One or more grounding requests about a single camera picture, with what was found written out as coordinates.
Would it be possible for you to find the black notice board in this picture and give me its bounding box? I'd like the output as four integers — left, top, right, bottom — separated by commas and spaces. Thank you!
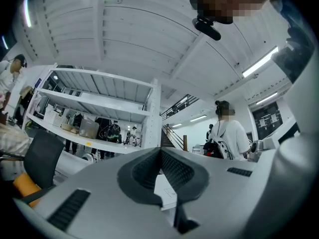
251, 101, 284, 140

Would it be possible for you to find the wicker basket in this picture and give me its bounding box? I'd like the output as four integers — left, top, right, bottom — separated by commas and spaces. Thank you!
61, 122, 80, 134

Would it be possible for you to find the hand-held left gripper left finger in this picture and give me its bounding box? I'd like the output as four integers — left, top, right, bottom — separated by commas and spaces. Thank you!
14, 147, 176, 239

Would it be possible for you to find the white capsule backpack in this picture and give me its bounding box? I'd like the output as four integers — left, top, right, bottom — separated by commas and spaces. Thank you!
211, 137, 234, 160

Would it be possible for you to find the staircase with black railing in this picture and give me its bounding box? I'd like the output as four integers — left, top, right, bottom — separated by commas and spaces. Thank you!
160, 94, 200, 151

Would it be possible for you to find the small white table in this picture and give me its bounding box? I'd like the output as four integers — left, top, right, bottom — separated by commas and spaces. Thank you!
191, 143, 208, 154

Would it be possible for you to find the white round device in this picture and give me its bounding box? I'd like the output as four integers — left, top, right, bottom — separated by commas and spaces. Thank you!
83, 153, 100, 163

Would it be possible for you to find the black head camera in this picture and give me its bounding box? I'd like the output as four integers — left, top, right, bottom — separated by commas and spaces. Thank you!
191, 14, 222, 41

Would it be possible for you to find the white curved desk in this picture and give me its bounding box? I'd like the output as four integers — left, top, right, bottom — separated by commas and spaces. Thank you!
56, 148, 105, 176

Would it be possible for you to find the black metal-frame chair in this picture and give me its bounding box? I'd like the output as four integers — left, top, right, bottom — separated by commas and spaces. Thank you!
0, 130, 65, 206

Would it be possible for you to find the translucent storage box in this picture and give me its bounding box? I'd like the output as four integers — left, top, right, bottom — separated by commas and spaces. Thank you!
79, 119, 100, 139

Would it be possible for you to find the white basket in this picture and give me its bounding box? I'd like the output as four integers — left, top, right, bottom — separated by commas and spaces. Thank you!
43, 108, 63, 128

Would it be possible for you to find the table with checkered cloth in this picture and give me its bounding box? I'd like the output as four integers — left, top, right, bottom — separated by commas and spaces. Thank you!
0, 123, 33, 157

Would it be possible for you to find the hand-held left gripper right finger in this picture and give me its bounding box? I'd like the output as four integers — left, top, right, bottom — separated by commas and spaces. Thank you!
160, 147, 258, 239

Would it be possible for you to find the white metal shelving rack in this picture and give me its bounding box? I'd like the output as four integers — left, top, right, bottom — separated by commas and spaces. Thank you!
21, 63, 162, 154

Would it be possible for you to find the person's head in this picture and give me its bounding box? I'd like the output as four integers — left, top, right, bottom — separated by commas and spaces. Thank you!
189, 0, 275, 25

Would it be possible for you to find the orange cushion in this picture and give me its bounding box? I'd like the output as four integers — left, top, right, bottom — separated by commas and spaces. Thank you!
12, 172, 42, 208

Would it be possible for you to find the person's light blue shirt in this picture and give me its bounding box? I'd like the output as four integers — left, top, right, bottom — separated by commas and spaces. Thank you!
268, 0, 316, 83

